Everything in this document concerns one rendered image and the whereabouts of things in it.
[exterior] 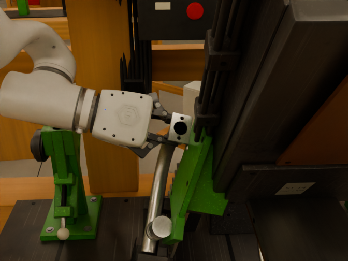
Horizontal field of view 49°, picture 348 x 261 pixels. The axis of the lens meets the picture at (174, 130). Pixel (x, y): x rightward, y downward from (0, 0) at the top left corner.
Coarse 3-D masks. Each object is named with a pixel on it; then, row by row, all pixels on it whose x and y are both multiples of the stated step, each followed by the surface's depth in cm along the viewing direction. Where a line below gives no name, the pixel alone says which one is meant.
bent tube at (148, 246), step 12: (180, 120) 72; (168, 132) 75; (180, 132) 77; (168, 156) 81; (156, 168) 82; (168, 168) 82; (156, 180) 81; (156, 192) 80; (156, 204) 79; (156, 216) 78; (144, 240) 77
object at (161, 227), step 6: (162, 216) 69; (150, 222) 74; (156, 222) 68; (162, 222) 68; (168, 222) 69; (150, 228) 71; (156, 228) 68; (162, 228) 68; (168, 228) 68; (150, 234) 72; (156, 234) 68; (162, 234) 68; (168, 234) 68; (156, 240) 74
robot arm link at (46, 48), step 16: (0, 16) 53; (0, 32) 53; (16, 32) 56; (32, 32) 60; (48, 32) 64; (0, 48) 54; (16, 48) 56; (32, 48) 67; (48, 48) 67; (64, 48) 69; (0, 64) 55; (48, 64) 69; (64, 64) 70
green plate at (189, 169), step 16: (192, 128) 70; (192, 144) 68; (208, 144) 60; (192, 160) 65; (208, 160) 63; (176, 176) 76; (192, 176) 63; (208, 176) 65; (176, 192) 73; (192, 192) 64; (208, 192) 66; (176, 208) 70; (192, 208) 68; (208, 208) 68; (224, 208) 68
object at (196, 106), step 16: (224, 0) 33; (240, 0) 35; (224, 16) 35; (240, 16) 35; (208, 32) 41; (224, 32) 37; (240, 32) 37; (208, 48) 40; (224, 48) 40; (240, 48) 40; (208, 64) 41; (224, 64) 41; (208, 80) 45; (224, 80) 45; (208, 96) 48; (208, 112) 53; (208, 128) 58
